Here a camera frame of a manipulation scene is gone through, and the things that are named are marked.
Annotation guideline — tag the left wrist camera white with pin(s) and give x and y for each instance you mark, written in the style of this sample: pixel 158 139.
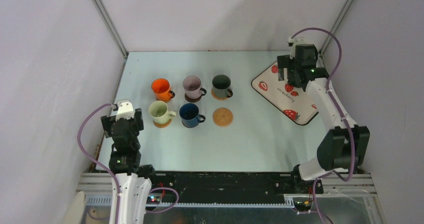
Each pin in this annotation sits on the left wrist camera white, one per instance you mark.
pixel 125 110

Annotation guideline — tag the orange mug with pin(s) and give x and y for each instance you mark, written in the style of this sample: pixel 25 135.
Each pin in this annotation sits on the orange mug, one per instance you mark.
pixel 162 89

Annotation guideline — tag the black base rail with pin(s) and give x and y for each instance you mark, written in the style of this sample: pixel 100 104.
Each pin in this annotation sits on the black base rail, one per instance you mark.
pixel 235 188

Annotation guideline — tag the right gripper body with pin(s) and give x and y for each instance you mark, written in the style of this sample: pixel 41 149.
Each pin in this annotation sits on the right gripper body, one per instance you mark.
pixel 284 63

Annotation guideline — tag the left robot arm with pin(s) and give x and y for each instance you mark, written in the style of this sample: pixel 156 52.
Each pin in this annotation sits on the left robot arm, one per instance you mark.
pixel 131 181

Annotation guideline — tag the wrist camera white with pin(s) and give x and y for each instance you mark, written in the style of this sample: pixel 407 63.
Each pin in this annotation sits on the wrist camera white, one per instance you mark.
pixel 125 110
pixel 293 42

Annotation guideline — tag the wooden serving tray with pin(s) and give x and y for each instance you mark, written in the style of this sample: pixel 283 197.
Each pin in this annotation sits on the wooden serving tray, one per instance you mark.
pixel 293 102

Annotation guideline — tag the mauve mug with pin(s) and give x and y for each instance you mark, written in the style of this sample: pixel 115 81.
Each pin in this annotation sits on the mauve mug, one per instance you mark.
pixel 192 86

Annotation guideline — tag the light green mug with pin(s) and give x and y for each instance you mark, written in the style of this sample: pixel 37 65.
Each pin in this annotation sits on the light green mug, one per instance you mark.
pixel 160 113

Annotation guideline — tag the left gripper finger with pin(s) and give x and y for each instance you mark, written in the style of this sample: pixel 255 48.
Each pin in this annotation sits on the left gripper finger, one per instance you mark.
pixel 139 119
pixel 107 122

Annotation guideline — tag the aluminium frame rail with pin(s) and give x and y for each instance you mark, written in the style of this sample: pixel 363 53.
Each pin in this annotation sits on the aluminium frame rail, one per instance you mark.
pixel 361 185

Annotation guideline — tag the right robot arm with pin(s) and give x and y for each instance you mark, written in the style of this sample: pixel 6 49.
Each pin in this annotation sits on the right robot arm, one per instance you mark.
pixel 344 145

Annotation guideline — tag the blue mug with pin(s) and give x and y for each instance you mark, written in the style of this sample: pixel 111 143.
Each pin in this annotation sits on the blue mug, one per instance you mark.
pixel 190 115

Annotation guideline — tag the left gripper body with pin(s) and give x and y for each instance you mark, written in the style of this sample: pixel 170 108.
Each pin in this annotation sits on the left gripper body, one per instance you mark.
pixel 136 144

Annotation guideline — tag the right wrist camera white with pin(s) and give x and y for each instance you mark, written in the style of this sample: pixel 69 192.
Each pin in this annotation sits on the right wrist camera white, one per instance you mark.
pixel 293 42

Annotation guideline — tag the scalloped light wood coaster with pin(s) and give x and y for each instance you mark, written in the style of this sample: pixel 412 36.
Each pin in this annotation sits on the scalloped light wood coaster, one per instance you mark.
pixel 216 97

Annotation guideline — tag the patterned light wood coaster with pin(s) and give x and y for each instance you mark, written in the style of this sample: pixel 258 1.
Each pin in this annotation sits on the patterned light wood coaster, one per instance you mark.
pixel 222 117

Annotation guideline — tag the dark wood coaster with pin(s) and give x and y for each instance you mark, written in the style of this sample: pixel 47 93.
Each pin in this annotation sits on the dark wood coaster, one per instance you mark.
pixel 192 100

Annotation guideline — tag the dark green mug front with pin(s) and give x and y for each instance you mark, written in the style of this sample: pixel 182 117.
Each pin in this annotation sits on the dark green mug front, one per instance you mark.
pixel 221 85

